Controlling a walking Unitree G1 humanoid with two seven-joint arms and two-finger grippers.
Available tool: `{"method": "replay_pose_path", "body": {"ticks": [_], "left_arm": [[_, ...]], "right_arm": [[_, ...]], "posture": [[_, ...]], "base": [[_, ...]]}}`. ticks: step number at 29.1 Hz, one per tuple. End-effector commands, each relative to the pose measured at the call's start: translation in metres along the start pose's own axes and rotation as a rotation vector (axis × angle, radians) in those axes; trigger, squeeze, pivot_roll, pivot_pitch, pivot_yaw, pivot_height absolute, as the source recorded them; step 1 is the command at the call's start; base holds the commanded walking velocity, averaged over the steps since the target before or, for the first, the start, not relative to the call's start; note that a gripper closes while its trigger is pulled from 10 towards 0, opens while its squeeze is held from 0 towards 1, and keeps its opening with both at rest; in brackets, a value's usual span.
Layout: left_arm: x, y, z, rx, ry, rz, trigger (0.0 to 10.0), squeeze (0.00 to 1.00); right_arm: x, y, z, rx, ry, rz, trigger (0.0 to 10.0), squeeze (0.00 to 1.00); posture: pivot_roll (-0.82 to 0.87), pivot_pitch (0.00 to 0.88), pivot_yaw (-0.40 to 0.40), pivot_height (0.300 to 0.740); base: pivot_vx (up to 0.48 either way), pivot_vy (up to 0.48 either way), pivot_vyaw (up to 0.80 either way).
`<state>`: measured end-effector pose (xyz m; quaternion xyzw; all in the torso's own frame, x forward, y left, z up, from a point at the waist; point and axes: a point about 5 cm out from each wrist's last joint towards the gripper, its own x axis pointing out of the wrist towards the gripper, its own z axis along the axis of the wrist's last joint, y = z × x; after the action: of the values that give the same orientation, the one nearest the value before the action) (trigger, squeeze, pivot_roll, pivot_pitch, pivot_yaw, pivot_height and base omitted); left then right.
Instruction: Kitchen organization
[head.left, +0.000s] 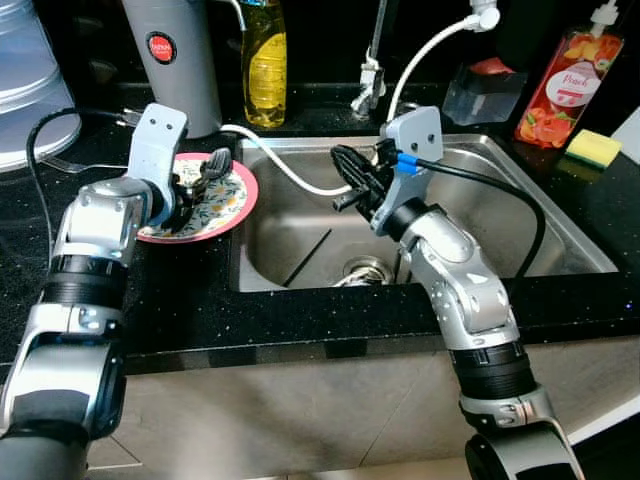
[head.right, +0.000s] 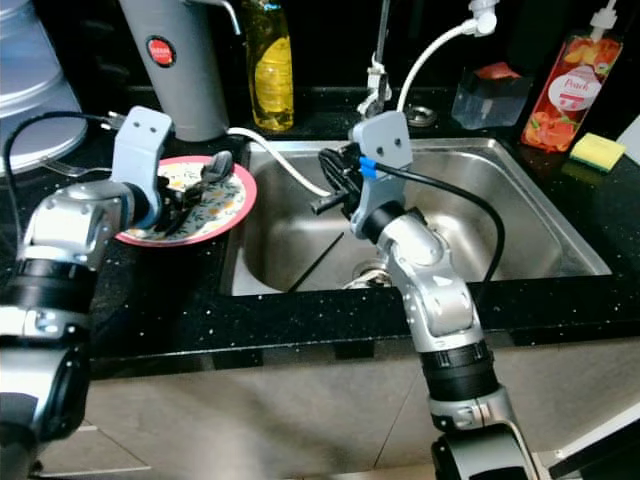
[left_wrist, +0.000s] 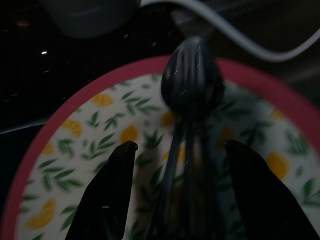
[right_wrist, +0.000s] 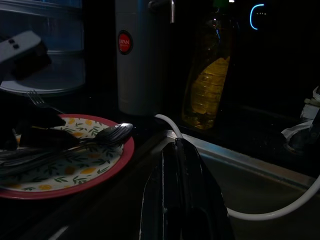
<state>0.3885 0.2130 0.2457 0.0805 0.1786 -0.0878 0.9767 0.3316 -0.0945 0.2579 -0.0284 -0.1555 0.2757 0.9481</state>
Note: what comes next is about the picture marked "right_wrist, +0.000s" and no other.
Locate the silver metal fork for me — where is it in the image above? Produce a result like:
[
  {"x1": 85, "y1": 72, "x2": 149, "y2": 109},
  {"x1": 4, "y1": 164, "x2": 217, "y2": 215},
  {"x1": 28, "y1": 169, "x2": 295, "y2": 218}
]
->
[
  {"x1": 26, "y1": 89, "x2": 65, "y2": 115},
  {"x1": 0, "y1": 122, "x2": 135, "y2": 171}
]

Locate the grey water filter canister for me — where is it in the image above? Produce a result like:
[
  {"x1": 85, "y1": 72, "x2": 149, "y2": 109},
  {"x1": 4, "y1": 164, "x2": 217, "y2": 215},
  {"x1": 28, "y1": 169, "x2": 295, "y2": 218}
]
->
[{"x1": 114, "y1": 0, "x2": 174, "y2": 117}]

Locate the stainless steel sink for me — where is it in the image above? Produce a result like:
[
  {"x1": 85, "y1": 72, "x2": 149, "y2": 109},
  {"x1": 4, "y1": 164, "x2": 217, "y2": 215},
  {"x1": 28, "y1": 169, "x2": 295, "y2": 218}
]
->
[{"x1": 139, "y1": 129, "x2": 320, "y2": 240}]

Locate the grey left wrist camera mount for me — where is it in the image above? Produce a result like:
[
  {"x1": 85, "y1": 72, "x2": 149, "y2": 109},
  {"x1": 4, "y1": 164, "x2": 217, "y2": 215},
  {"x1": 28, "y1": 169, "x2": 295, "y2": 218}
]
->
[{"x1": 0, "y1": 30, "x2": 53, "y2": 87}]

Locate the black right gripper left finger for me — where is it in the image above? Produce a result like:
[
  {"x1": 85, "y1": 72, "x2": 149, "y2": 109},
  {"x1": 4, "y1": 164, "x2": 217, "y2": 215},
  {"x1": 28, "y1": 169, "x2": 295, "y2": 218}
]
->
[{"x1": 139, "y1": 138, "x2": 186, "y2": 240}]

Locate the chrome sink faucet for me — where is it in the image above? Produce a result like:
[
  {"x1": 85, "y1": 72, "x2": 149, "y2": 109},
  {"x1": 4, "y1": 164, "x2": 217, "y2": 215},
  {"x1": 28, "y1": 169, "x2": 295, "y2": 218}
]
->
[{"x1": 280, "y1": 85, "x2": 320, "y2": 154}]

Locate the yellow liquid plastic bottle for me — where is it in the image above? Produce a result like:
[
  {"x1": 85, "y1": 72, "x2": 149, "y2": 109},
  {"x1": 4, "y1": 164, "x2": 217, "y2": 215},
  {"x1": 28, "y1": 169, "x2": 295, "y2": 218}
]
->
[{"x1": 180, "y1": 0, "x2": 239, "y2": 131}]

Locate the white flexible hose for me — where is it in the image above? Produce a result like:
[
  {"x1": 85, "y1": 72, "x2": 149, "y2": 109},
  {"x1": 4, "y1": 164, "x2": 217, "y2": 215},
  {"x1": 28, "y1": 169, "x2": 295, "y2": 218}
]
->
[{"x1": 154, "y1": 113, "x2": 320, "y2": 222}]

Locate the chrome canister tap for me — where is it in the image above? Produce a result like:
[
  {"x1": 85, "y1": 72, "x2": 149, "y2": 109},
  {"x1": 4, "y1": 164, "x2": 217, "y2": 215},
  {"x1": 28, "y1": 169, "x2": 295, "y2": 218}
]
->
[{"x1": 147, "y1": 0, "x2": 176, "y2": 25}]

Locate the blue glowing ring light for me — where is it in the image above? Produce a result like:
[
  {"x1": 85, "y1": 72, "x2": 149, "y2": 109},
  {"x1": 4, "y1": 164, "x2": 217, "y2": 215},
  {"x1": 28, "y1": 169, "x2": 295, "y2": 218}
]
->
[{"x1": 248, "y1": 3, "x2": 266, "y2": 31}]

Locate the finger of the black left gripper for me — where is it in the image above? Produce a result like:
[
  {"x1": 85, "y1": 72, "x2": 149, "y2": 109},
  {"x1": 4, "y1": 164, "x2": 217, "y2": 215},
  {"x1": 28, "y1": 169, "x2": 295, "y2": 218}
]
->
[
  {"x1": 19, "y1": 125, "x2": 79, "y2": 149},
  {"x1": 24, "y1": 106, "x2": 67, "y2": 129}
]

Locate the white round plastic container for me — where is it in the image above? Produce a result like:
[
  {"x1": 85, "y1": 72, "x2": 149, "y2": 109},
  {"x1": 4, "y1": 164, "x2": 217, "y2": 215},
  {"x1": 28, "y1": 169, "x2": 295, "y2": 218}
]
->
[{"x1": 0, "y1": 0, "x2": 86, "y2": 98}]

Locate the red rimmed lemon print plate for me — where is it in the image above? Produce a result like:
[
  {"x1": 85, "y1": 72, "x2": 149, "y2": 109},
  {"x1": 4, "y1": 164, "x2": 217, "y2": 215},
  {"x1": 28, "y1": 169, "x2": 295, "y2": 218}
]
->
[{"x1": 0, "y1": 113, "x2": 136, "y2": 201}]

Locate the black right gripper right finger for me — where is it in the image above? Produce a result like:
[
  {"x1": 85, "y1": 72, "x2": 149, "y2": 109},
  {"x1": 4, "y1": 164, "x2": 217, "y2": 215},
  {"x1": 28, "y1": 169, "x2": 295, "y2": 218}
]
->
[{"x1": 175, "y1": 138, "x2": 236, "y2": 240}]

